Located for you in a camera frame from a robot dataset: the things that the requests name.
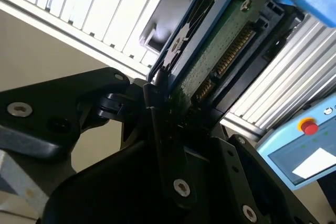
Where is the hard disk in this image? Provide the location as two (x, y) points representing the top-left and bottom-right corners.
(146, 0), (336, 113)

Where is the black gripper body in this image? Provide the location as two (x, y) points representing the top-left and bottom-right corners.
(39, 140), (242, 224)

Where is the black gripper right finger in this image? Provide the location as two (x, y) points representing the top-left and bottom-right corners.
(181, 108), (318, 224)

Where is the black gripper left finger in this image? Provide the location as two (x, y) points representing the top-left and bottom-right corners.
(0, 67), (198, 209)

